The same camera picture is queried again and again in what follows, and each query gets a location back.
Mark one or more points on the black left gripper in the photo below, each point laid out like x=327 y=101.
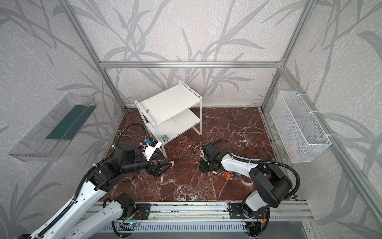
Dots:
x=152 y=168

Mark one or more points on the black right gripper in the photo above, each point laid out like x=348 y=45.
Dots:
x=207 y=164

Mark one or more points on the orange octopus toy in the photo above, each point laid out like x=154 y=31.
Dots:
x=229 y=175

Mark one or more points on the blue cat figure teal hat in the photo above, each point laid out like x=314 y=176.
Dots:
x=165 y=138

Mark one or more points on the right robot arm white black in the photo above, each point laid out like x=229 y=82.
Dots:
x=273 y=181

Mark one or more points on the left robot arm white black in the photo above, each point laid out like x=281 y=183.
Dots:
x=126 y=158

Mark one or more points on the white two-tier metal shelf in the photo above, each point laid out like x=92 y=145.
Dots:
x=172 y=113

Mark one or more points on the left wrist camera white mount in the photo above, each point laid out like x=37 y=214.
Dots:
x=149 y=147

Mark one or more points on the white wire mesh basket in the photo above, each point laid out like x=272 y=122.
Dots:
x=303 y=137

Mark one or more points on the clear plastic wall bin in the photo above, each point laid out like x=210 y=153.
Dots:
x=47 y=141

